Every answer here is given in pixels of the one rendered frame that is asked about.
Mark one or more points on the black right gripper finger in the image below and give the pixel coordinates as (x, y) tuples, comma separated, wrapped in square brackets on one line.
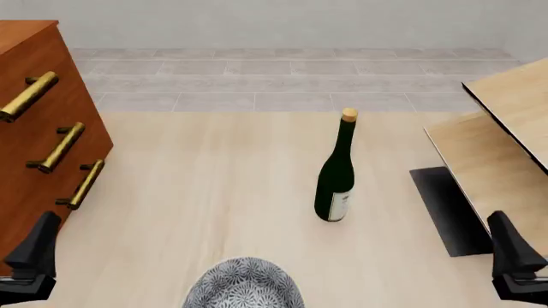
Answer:
[(511, 250)]

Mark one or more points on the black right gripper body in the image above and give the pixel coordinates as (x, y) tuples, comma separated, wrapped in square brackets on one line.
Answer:
[(524, 287)]

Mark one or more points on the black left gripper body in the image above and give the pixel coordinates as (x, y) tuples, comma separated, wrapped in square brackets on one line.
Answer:
[(25, 288)]

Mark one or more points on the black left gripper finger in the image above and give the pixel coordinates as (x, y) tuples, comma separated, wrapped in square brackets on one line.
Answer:
[(39, 250)]

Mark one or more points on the pale wood wine rack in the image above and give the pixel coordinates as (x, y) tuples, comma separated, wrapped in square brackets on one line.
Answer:
[(484, 154)]

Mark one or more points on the dark green wine bottle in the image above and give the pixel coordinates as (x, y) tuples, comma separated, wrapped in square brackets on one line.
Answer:
[(336, 179)]

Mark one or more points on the red-brown wooden cabinet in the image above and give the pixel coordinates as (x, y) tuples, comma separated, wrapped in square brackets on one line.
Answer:
[(30, 54)]

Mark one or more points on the grey patterned bowl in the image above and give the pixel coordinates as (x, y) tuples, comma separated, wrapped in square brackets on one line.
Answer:
[(245, 285)]

